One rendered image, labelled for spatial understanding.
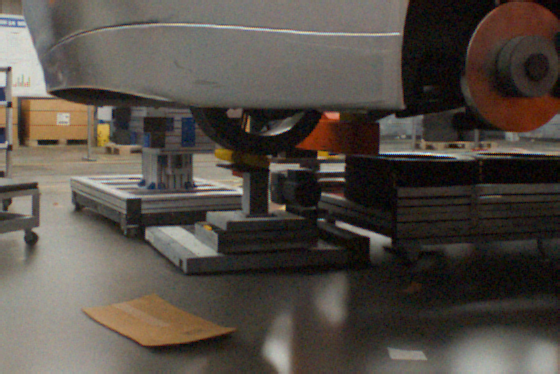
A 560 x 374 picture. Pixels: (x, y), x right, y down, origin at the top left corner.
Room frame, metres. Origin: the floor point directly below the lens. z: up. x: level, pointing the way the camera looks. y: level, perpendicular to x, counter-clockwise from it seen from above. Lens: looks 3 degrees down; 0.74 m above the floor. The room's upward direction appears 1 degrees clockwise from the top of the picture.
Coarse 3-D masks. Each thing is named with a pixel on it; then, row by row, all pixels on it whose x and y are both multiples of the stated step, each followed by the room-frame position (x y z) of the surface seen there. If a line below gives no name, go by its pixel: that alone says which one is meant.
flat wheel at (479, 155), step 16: (480, 160) 3.74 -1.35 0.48; (496, 160) 3.67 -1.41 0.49; (512, 160) 3.62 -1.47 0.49; (528, 160) 3.60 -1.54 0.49; (544, 160) 3.58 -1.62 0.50; (480, 176) 3.74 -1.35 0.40; (496, 176) 3.67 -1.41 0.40; (512, 176) 3.63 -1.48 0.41; (528, 176) 3.60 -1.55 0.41; (544, 176) 3.58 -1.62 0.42
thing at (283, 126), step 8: (224, 112) 3.21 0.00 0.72; (304, 112) 3.35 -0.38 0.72; (240, 120) 3.44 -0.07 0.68; (280, 120) 3.53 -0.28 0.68; (288, 120) 3.44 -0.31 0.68; (296, 120) 3.36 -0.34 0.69; (240, 128) 3.24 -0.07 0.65; (272, 128) 3.49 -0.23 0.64; (280, 128) 3.41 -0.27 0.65; (288, 128) 3.33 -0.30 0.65; (256, 136) 3.26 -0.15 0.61; (264, 136) 3.27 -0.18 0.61; (272, 136) 3.29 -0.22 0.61
